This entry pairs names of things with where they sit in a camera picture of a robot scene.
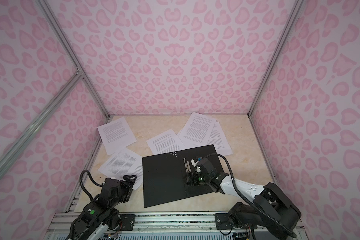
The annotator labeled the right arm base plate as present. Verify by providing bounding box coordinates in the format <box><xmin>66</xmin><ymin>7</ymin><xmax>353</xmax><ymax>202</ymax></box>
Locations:
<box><xmin>214</xmin><ymin>213</ymin><xmax>236</xmax><ymax>231</ymax></box>

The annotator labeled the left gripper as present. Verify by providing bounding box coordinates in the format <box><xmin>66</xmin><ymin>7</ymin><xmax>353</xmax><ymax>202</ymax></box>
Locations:
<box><xmin>110</xmin><ymin>174</ymin><xmax>138</xmax><ymax>211</ymax></box>

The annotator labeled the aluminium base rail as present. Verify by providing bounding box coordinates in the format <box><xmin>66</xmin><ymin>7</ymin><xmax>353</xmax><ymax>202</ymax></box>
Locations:
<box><xmin>44</xmin><ymin>210</ymin><xmax>307</xmax><ymax>240</ymax></box>

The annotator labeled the centre highlighted paper sheet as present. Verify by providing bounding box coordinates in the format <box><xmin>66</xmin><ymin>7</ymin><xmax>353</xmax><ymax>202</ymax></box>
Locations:
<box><xmin>146</xmin><ymin>130</ymin><xmax>186</xmax><ymax>155</ymax></box>

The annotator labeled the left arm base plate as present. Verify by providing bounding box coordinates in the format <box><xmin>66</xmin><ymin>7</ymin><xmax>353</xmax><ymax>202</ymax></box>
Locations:
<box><xmin>120</xmin><ymin>214</ymin><xmax>136</xmax><ymax>231</ymax></box>

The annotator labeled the corner aluminium post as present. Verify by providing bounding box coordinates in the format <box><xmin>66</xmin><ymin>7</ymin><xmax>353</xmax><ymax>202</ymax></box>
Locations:
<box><xmin>248</xmin><ymin>0</ymin><xmax>307</xmax><ymax>119</ymax></box>
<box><xmin>35</xmin><ymin>0</ymin><xmax>111</xmax><ymax>120</ymax></box>

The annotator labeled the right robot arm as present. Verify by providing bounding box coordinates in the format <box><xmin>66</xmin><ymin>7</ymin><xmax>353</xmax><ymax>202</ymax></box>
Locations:
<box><xmin>184</xmin><ymin>154</ymin><xmax>302</xmax><ymax>240</ymax></box>

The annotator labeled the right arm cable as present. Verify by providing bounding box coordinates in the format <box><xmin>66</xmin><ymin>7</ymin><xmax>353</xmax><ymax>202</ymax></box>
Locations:
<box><xmin>205</xmin><ymin>153</ymin><xmax>295</xmax><ymax>239</ymax></box>

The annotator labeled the right corner aluminium post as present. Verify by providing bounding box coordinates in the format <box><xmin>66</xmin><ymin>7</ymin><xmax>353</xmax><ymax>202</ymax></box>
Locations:
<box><xmin>248</xmin><ymin>0</ymin><xmax>307</xmax><ymax>119</ymax></box>

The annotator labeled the left corner aluminium post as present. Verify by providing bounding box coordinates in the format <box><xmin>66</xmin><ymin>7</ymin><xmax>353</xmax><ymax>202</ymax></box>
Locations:
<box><xmin>35</xmin><ymin>0</ymin><xmax>111</xmax><ymax>120</ymax></box>

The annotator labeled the hidden blank paper sheet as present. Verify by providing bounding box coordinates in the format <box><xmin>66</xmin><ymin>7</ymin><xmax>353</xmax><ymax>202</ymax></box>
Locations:
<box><xmin>178</xmin><ymin>131</ymin><xmax>204</xmax><ymax>148</ymax></box>

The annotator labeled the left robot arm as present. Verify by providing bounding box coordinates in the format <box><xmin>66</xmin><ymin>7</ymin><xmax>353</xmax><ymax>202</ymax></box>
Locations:
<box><xmin>66</xmin><ymin>170</ymin><xmax>137</xmax><ymax>240</ymax></box>

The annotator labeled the black and white folder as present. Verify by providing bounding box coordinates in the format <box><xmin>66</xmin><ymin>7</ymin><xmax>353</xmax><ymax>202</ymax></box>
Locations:
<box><xmin>143</xmin><ymin>145</ymin><xmax>223</xmax><ymax>208</ymax></box>

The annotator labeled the left diagonal aluminium bar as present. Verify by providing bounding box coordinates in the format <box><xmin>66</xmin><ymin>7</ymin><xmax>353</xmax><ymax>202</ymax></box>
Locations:
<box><xmin>0</xmin><ymin>71</ymin><xmax>83</xmax><ymax>181</ymax></box>

